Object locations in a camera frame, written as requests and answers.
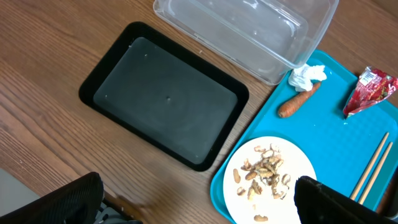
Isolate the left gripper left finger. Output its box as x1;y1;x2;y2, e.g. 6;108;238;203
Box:
1;172;104;224

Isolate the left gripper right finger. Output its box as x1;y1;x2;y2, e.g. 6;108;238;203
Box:
294;176;396;224

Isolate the wooden chopstick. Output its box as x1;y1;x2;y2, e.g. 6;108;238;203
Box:
358;142;393;205
350;133;389;200

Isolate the red snack wrapper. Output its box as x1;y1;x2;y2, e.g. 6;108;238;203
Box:
343;67;397;118

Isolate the white plate with peanut shells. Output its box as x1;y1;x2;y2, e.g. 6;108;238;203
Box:
223;136;316;223

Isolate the teal serving tray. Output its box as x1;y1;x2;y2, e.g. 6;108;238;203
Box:
210;49;398;224

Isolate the orange carrot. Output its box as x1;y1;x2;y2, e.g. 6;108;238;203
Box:
277;82;322;118

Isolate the crumpled white tissue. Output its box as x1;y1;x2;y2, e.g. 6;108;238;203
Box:
288;64;327;92

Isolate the black rectangular tray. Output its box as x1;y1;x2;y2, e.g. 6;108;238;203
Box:
78;21;249;172

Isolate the clear plastic storage bin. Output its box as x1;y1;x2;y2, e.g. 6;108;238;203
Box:
153;0;339;85

